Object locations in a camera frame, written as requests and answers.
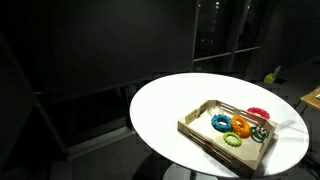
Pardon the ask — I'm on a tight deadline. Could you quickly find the black and white ring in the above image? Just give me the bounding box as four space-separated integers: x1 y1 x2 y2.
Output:
255 125 270 139

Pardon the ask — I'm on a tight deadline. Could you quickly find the wooden side table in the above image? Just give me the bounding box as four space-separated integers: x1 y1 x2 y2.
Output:
296 86 320 111

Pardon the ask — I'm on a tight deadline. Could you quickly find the light green ring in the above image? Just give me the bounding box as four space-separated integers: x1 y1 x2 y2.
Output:
222 131 243 148

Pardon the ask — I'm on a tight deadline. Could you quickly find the wooden slatted tray box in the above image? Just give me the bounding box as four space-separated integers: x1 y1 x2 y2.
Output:
178 100 277 172

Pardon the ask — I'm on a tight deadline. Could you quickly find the yellow object on floor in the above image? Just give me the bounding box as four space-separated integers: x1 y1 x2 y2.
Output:
264 66 281 84

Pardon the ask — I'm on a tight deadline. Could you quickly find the orange ring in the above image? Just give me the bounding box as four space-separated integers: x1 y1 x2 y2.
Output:
230 115 252 139

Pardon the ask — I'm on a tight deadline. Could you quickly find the red ring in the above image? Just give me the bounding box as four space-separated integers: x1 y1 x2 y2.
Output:
246 106 271 120

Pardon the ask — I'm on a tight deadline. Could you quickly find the clear transparent ring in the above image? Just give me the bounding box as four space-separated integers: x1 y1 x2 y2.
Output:
207 105 222 116

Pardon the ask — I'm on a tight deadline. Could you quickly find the blue ring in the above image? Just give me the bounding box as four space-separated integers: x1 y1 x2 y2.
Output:
210 113 233 133

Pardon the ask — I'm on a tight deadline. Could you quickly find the dark green ring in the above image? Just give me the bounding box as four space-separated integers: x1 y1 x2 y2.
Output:
249 126 268 144

